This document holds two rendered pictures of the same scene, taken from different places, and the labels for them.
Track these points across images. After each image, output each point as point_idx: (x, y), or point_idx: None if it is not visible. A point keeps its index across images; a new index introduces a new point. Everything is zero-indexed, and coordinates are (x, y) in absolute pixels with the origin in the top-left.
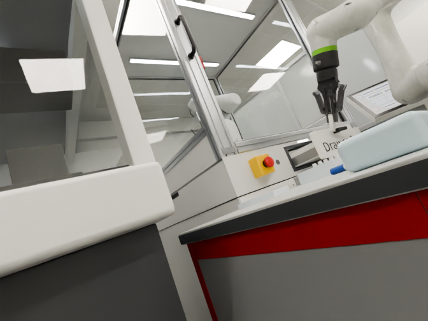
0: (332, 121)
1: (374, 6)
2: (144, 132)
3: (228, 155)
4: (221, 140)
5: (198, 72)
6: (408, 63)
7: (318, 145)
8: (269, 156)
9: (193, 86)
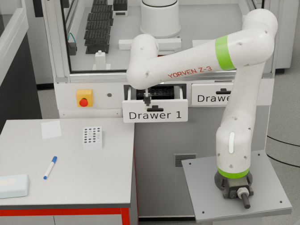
0: (144, 104)
1: (141, 86)
2: None
3: (60, 83)
4: (58, 71)
5: (52, 13)
6: (235, 105)
7: (122, 112)
8: (102, 89)
9: (44, 25)
